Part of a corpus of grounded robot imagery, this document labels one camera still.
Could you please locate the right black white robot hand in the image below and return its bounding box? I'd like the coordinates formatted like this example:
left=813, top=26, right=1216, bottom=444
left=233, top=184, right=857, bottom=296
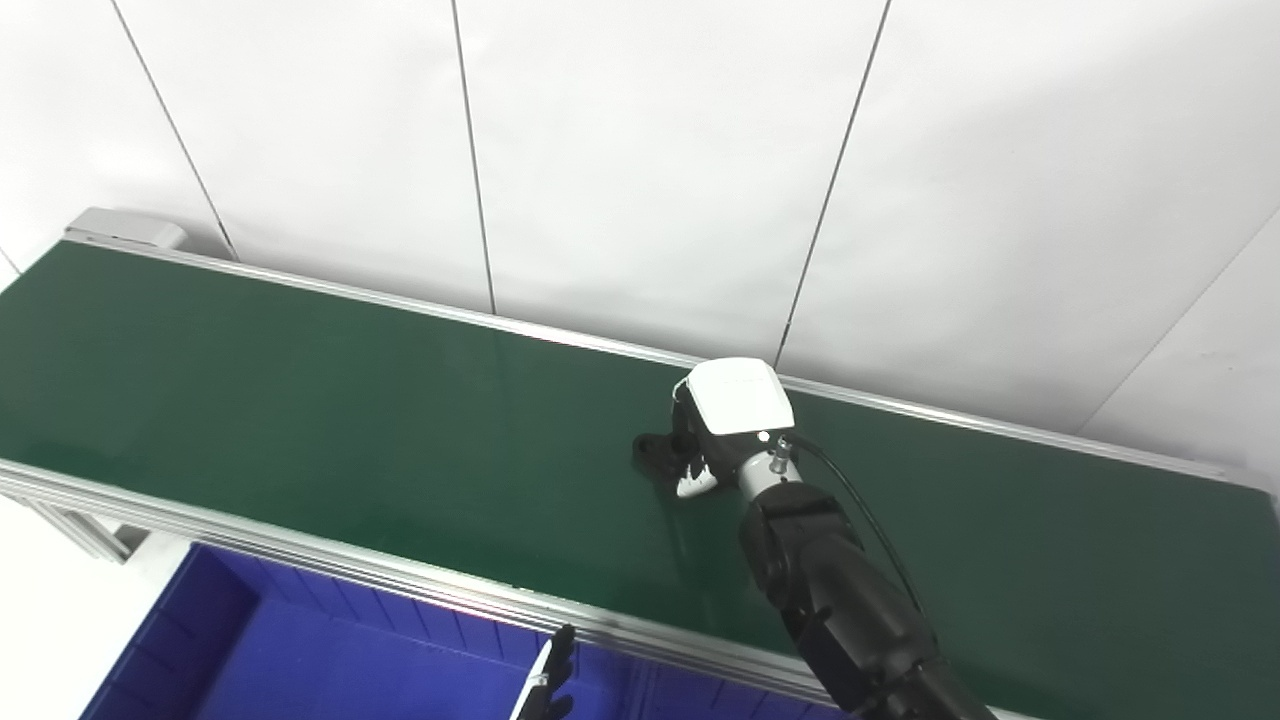
left=671, top=357, right=802, bottom=500

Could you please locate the black flanged mechanical part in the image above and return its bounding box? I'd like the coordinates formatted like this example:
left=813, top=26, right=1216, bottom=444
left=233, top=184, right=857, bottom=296
left=631, top=431, right=703, bottom=483

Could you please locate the blue plastic bin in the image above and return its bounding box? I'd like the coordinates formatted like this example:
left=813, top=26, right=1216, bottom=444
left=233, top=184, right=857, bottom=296
left=630, top=655, right=851, bottom=720
left=80, top=542, right=651, bottom=720

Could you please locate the green conveyor belt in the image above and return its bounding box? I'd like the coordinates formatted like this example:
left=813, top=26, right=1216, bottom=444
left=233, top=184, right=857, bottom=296
left=0, top=208, right=1280, bottom=720
left=0, top=240, right=1280, bottom=720

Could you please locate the aluminium conveyor support leg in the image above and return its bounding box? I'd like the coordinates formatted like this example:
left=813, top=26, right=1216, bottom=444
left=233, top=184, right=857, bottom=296
left=25, top=500, right=151, bottom=563

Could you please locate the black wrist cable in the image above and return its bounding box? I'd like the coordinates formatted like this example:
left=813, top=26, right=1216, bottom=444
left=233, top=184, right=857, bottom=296
left=788, top=434, right=929, bottom=616

